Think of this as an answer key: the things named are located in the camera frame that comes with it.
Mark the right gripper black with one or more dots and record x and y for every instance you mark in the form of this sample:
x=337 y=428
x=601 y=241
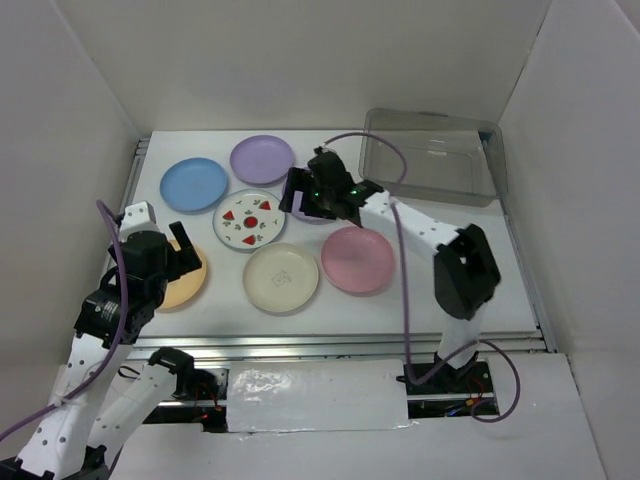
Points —
x=298 y=180

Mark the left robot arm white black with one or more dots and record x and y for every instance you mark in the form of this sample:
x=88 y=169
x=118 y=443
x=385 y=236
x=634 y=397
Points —
x=77 y=437

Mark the blue plate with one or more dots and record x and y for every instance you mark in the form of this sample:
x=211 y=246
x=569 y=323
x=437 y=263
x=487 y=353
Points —
x=193 y=184

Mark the purple plate rear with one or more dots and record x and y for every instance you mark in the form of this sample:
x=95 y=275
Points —
x=261 y=159

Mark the orange plate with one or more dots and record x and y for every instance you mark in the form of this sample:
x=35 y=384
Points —
x=181 y=291

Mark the purple plate front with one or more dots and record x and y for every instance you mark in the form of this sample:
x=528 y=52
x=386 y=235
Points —
x=295 y=212

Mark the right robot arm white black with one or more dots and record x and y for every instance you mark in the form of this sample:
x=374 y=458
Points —
x=465 y=272

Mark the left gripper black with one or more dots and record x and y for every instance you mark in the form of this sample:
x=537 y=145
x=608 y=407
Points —
x=185 y=260

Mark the cream plate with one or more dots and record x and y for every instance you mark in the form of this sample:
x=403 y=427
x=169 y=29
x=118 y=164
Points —
x=280 y=277

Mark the white foil cover panel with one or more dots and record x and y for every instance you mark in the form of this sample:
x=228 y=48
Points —
x=288 y=397

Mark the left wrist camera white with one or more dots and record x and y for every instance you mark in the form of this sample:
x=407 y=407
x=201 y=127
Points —
x=136 y=218

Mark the aluminium frame rail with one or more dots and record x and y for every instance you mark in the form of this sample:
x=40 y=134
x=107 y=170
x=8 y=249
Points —
x=220 y=323

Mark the clear plastic bin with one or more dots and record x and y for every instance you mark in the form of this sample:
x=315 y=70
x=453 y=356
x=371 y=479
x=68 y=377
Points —
x=434 y=157

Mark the white watermelon pattern plate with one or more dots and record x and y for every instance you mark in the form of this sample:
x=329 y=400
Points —
x=248 y=219

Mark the purple plate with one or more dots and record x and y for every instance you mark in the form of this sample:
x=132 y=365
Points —
x=261 y=159
x=295 y=212

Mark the pink plate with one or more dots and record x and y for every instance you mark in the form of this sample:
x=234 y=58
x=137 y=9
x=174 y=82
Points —
x=357 y=260

